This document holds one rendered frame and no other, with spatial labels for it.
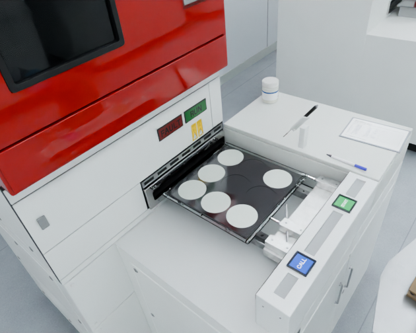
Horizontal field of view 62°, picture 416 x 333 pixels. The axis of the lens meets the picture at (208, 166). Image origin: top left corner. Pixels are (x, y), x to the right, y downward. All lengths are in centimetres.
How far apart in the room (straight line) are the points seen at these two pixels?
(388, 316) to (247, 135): 76
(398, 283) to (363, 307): 91
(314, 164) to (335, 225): 30
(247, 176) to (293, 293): 51
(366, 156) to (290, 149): 25
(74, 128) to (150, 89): 25
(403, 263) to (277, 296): 45
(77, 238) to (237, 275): 49
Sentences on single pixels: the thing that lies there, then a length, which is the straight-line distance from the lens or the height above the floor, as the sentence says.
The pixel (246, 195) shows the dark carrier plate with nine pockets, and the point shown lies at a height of 90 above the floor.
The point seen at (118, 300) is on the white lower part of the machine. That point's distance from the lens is 145.
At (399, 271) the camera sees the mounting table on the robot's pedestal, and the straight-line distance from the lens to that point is 119.
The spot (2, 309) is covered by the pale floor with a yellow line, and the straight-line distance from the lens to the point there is 240.
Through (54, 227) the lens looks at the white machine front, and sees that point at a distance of 107.
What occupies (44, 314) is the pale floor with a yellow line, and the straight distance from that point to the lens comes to 225.
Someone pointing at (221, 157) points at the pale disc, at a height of 90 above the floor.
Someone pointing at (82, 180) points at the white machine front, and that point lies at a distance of 105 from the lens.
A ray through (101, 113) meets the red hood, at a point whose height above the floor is 130.
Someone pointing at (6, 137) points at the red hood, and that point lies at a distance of 85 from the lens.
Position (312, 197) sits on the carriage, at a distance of 124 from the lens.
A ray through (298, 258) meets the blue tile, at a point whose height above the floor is 96.
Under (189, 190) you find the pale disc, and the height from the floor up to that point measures 90.
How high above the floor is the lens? 174
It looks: 39 degrees down
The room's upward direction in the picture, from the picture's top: 7 degrees counter-clockwise
